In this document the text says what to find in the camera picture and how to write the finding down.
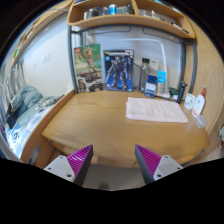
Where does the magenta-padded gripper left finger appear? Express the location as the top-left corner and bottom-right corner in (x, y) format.
(43, 144), (94, 187)

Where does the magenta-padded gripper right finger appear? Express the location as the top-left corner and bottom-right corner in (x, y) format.
(134, 144), (184, 185)

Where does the pink towel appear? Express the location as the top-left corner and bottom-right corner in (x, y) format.
(125, 96), (189, 124)

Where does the clear plastic cup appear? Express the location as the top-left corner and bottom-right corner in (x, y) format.
(194, 114), (208, 129)

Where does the white mug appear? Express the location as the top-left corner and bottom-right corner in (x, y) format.
(183, 92), (198, 111)

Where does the dark green round container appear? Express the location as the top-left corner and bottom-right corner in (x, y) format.
(168, 87), (179, 101)

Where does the small blue and white box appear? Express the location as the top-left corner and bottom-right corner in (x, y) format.
(144, 74), (158, 98)

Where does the white bottle with red cap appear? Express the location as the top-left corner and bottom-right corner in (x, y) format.
(191, 87), (207, 118)

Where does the black cylindrical shaver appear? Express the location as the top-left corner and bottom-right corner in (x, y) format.
(176, 80), (189, 105)

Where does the bed with teal bedding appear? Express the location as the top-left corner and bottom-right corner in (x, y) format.
(0, 84), (66, 158)

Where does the light blue card package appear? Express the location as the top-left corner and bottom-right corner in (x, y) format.
(156, 70), (167, 95)

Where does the dark translucent water bottle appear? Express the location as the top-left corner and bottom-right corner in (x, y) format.
(139, 58), (151, 94)

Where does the green tree-figure brick set box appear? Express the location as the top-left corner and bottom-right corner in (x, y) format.
(73, 43), (104, 94)

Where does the white box with blue print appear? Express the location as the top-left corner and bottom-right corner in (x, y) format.
(149, 58), (160, 76)

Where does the blue robot model kit box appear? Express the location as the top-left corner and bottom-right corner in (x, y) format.
(103, 49), (135, 93)

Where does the white desk lamp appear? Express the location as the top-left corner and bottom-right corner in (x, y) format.
(124, 37), (172, 100)

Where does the wooden shelf unit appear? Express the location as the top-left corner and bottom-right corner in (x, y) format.
(66, 0), (197, 40)

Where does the white wall switch plate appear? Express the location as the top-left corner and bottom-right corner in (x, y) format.
(41, 52), (52, 65)

